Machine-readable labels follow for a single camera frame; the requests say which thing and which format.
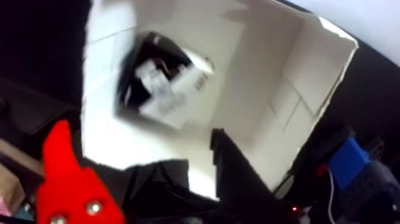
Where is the white cardboard box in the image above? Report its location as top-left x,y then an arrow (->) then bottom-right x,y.
81,0 -> 360,201

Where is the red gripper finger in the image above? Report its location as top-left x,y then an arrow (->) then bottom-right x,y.
36,119 -> 126,224

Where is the white paper sheet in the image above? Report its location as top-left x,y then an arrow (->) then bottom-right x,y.
286,0 -> 400,68

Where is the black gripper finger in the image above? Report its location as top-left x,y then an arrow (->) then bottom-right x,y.
210,127 -> 301,224

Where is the black white product box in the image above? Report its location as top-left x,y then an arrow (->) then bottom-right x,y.
115,30 -> 216,130

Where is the black table with wood edge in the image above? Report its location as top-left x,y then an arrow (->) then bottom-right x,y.
0,137 -> 45,179

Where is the cardboard box with pink paper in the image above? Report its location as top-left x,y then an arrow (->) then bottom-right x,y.
0,162 -> 26,216

